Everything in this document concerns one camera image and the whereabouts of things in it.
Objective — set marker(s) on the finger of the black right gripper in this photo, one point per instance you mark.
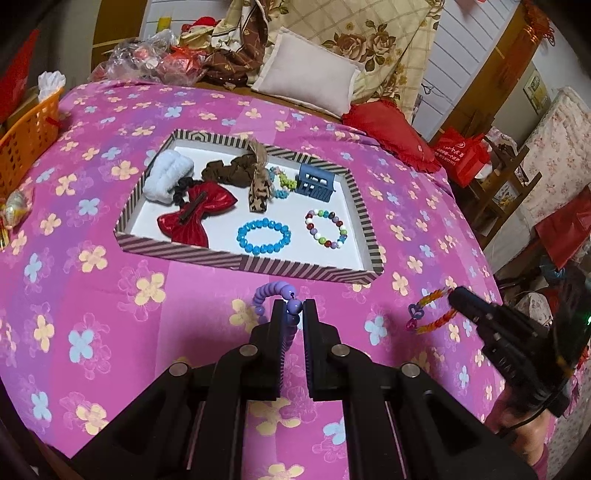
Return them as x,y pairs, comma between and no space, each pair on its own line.
471,306

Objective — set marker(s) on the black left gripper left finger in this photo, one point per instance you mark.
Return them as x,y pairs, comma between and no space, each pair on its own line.
264,371

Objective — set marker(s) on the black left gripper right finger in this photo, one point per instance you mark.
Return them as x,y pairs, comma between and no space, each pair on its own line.
325,372

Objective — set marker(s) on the red bow hair clip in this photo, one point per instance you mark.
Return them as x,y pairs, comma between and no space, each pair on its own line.
186,225

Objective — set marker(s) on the blue claw hair clip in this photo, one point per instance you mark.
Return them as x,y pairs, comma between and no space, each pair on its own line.
315,183

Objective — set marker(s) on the black scrunchie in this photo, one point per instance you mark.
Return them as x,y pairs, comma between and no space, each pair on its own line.
180,190

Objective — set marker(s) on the brown scrunchie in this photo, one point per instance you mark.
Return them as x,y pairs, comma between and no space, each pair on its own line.
238,173

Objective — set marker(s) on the white fluffy scrunchie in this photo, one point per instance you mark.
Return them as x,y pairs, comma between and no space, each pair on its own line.
167,169

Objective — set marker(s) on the leopard print hair bow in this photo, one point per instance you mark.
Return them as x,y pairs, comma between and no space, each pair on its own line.
261,186

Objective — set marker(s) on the person right hand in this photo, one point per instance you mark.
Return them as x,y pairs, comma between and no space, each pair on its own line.
530,438

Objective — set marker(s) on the wooden chair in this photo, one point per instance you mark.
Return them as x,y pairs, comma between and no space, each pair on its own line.
499,195

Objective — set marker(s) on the striped cardboard tray box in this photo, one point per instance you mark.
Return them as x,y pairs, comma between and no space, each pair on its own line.
297,237

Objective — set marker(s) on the red shopping bag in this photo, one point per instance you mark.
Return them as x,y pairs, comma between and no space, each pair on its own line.
462,157

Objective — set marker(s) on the pink floral bed sheet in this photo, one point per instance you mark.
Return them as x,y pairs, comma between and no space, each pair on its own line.
86,326

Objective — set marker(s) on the red heart cushion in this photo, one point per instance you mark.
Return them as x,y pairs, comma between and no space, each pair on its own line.
386,123

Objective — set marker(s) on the floral beige quilt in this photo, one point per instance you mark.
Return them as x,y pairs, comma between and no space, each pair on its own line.
391,40

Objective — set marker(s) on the white small pillow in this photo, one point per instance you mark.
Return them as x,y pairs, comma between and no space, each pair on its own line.
309,75

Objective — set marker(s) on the silver ornament ball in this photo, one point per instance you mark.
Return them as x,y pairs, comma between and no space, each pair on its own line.
15,209

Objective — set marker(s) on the clear plastic bag with items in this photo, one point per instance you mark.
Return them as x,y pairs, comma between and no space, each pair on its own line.
157,59

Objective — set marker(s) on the orange plastic basket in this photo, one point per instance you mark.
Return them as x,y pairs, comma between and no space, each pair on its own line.
26,141

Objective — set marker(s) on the santa plush toy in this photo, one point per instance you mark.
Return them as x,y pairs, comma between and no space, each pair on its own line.
197,35

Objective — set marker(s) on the white tissue paper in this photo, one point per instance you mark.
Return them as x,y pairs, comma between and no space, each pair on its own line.
49,83

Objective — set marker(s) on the red paper bag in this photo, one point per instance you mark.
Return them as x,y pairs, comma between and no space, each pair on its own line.
14,78

